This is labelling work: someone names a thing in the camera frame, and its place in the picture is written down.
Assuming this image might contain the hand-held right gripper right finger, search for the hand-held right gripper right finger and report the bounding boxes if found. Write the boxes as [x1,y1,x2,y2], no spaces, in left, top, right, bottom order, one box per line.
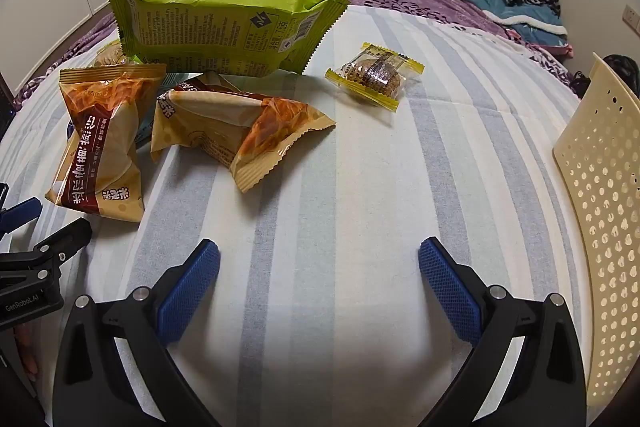
[418,237,587,427]

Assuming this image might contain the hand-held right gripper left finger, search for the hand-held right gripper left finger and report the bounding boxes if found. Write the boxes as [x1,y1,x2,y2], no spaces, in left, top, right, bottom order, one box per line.
[52,238,222,427]

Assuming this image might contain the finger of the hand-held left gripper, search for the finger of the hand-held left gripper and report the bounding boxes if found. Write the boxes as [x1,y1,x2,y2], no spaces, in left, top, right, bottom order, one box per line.
[0,182,42,235]
[0,217,94,290]

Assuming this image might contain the beige orange snack packet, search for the beige orange snack packet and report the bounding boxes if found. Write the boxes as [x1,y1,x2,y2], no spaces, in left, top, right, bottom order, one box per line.
[45,63,167,224]
[150,74,337,194]

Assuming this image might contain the cream perforated plastic basket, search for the cream perforated plastic basket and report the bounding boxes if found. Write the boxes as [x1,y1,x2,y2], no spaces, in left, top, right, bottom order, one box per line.
[552,53,640,408]

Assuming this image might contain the clear yellow-edged cookie packet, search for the clear yellow-edged cookie packet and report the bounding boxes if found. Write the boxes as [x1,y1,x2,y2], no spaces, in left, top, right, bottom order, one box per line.
[325,42,425,112]

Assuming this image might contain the green seaweed snack bag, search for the green seaweed snack bag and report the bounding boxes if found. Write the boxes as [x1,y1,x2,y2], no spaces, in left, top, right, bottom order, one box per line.
[103,0,349,76]

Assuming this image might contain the person's left hand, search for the person's left hand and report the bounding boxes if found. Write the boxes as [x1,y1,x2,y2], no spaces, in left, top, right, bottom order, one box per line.
[14,326,40,382]

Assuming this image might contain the blue white striped sheet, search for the blue white striped sheet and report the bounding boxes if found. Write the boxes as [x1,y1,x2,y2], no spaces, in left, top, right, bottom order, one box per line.
[0,4,601,427]

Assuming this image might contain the clear round cracker packet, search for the clear round cracker packet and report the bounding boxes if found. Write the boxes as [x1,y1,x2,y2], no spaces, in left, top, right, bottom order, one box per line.
[92,39,138,68]

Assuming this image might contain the black bag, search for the black bag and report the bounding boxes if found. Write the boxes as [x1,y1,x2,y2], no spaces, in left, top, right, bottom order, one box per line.
[570,54,640,100]

